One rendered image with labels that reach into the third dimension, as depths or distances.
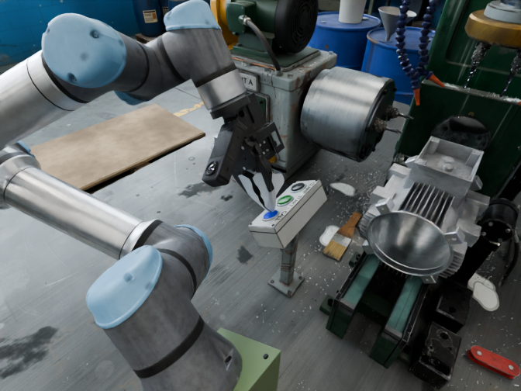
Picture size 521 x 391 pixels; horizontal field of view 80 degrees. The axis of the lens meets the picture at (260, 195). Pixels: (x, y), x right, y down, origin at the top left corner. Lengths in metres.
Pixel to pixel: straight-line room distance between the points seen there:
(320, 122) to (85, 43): 0.66
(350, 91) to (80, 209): 0.70
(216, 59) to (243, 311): 0.54
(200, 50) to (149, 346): 0.42
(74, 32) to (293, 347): 0.66
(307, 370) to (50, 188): 0.61
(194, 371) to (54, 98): 0.40
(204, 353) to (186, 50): 0.44
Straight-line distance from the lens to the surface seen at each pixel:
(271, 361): 0.51
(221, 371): 0.51
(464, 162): 0.76
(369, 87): 0.92
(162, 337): 0.47
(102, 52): 0.41
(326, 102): 0.91
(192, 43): 0.52
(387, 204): 0.62
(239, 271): 0.83
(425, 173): 0.66
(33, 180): 0.70
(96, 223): 0.63
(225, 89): 0.51
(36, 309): 0.94
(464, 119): 1.03
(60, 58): 0.43
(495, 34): 0.83
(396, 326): 0.68
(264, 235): 0.58
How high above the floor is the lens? 1.49
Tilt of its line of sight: 42 degrees down
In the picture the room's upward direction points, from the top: straight up
